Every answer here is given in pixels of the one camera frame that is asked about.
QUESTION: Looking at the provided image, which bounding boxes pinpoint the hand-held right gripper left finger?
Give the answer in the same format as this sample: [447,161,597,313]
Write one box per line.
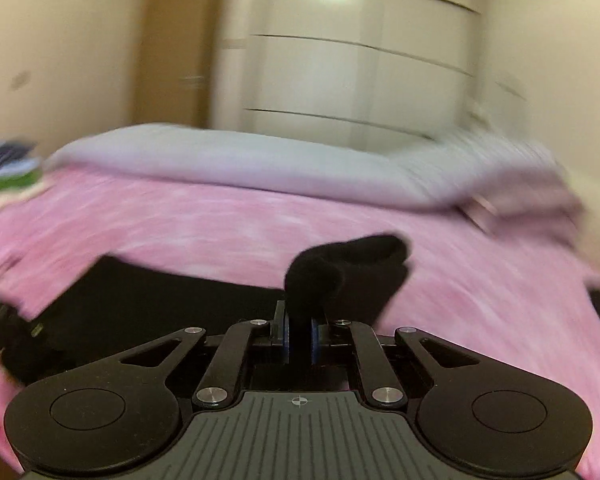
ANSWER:
[115,301,293,409]

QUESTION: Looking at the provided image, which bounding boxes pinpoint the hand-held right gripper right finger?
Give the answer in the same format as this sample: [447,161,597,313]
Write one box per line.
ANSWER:
[309,315,486,408]

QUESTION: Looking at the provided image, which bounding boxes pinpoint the black garment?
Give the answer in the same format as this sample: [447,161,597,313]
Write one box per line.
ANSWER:
[2,232,413,383]

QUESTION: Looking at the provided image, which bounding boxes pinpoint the folded cream garment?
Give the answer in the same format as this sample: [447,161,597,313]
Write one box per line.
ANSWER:
[0,182,51,211]

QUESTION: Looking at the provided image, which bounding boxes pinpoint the pink floral blanket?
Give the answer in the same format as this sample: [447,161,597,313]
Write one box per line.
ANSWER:
[0,167,600,478]

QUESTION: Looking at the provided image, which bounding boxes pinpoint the folded green garment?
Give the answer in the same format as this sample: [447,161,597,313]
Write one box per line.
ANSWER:
[0,170,43,196]

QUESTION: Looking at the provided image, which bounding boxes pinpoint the folded light blue garment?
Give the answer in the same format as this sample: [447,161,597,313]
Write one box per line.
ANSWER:
[0,157,43,176]

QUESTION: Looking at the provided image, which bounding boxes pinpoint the folded blue-grey garment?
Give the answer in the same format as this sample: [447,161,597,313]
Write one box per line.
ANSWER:
[0,140,38,168]

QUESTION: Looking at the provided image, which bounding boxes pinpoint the grey striped duvet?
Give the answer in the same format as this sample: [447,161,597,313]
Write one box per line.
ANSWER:
[47,122,576,213]

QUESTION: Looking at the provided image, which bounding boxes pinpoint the purple pillow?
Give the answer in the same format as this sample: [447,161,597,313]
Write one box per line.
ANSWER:
[457,180,586,248]

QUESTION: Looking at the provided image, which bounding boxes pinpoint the white wardrobe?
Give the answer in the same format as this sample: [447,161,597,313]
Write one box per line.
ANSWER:
[215,0,486,153]

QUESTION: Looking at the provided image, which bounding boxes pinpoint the wooden door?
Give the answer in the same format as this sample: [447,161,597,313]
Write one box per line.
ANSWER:
[130,0,226,128]

